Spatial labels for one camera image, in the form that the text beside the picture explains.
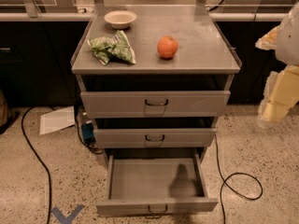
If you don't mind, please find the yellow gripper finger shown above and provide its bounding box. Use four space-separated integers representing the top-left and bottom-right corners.
255 27 278 50
257 65 299 129

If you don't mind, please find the grey bottom drawer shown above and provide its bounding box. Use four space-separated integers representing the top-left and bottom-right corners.
96 150 218 217

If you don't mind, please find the grey drawer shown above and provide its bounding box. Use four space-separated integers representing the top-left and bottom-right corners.
81 91 230 118
94 118 216 148
96 150 218 217

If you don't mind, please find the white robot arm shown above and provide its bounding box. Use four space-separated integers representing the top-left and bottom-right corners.
255 3 299 129

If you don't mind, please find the grey metal drawer cabinet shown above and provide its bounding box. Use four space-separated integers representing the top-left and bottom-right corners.
70 4 243 170

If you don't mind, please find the grey top drawer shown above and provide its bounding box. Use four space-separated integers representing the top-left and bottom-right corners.
81 91 230 118

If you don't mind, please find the grey middle drawer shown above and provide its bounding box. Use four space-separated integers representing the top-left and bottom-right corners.
94 118 216 148

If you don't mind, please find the orange fruit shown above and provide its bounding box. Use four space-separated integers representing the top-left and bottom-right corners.
157 35 178 59

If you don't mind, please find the white paper bowl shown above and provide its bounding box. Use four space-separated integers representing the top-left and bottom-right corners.
104 10 136 29

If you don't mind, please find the green chip bag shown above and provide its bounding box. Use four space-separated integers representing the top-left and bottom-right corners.
87 30 135 66

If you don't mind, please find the blue power box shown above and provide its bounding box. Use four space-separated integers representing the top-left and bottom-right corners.
81 123 94 144

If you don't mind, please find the white paper sheet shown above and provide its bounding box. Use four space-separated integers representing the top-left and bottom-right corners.
39 106 75 135

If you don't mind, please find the blue tape floor marker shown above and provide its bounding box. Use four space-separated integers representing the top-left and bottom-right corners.
50 204 86 224

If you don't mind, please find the black cable on left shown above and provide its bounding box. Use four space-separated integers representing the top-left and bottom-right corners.
20 105 52 224

